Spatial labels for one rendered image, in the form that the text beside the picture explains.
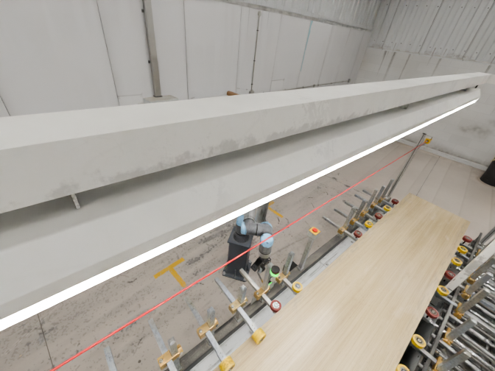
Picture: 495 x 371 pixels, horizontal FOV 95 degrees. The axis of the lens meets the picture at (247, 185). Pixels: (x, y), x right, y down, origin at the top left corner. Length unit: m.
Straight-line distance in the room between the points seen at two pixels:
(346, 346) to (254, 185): 1.69
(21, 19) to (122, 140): 2.92
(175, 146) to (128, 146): 0.05
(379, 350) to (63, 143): 2.00
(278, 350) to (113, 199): 1.61
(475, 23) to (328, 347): 8.05
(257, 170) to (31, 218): 0.26
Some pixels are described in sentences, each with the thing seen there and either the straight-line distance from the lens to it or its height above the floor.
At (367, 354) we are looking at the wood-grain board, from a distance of 1.98.
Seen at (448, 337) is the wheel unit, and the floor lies 0.84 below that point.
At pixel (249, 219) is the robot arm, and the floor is 1.38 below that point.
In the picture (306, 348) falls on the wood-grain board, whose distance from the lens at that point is 1.83.
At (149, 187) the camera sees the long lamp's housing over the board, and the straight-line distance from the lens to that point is 0.29.
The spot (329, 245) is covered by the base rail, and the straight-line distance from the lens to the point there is 2.70.
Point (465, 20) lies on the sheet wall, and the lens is 8.69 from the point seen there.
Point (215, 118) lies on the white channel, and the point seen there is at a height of 2.46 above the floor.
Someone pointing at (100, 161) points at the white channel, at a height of 2.44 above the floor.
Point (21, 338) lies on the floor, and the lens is 3.26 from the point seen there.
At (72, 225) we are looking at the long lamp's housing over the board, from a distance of 0.26.
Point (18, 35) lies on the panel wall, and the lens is 3.13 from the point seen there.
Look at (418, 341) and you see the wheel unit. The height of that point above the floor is 0.90.
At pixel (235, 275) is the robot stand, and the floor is 0.02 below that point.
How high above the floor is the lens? 2.55
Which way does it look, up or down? 35 degrees down
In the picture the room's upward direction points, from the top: 7 degrees clockwise
